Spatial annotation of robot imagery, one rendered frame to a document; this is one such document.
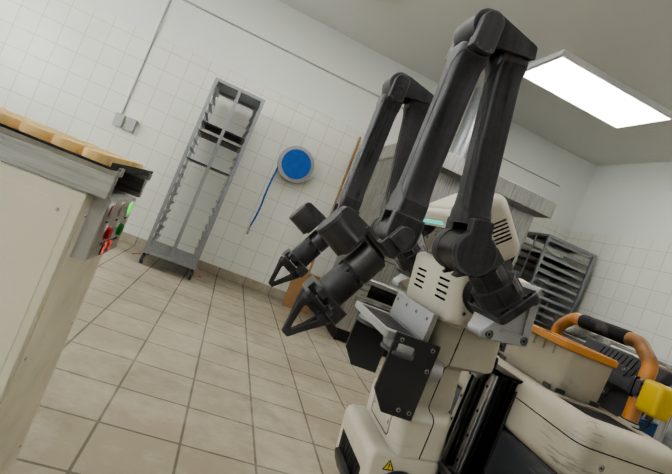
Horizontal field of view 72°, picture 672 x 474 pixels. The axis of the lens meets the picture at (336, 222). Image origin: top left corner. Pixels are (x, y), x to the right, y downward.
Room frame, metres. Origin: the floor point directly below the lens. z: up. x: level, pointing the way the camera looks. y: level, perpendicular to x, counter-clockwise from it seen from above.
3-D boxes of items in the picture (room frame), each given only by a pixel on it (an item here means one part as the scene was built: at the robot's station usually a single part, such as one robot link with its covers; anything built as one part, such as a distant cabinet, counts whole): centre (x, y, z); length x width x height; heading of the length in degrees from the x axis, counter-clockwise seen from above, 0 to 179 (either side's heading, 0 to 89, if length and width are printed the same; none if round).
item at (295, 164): (5.05, 0.65, 1.10); 0.41 x 0.15 x 1.10; 103
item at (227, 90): (4.51, 1.35, 0.93); 0.64 x 0.51 x 1.78; 16
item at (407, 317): (1.05, -0.23, 0.77); 0.28 x 0.16 x 0.22; 12
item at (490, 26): (0.80, -0.10, 1.18); 0.11 x 0.06 x 0.43; 12
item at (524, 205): (4.85, -1.02, 1.01); 1.56 x 1.20 x 2.01; 103
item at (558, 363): (1.13, -0.62, 0.87); 0.23 x 0.15 x 0.11; 12
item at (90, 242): (1.07, 0.49, 0.77); 0.24 x 0.04 x 0.14; 12
